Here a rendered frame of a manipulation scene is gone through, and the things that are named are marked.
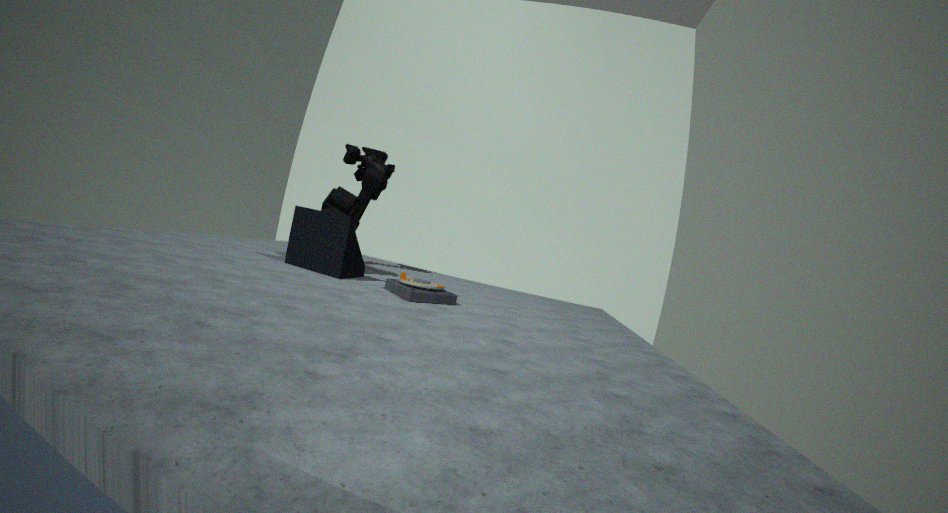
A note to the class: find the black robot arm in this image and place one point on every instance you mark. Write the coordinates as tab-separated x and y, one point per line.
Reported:
374	180

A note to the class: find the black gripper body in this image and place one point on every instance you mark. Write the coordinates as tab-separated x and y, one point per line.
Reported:
367	160

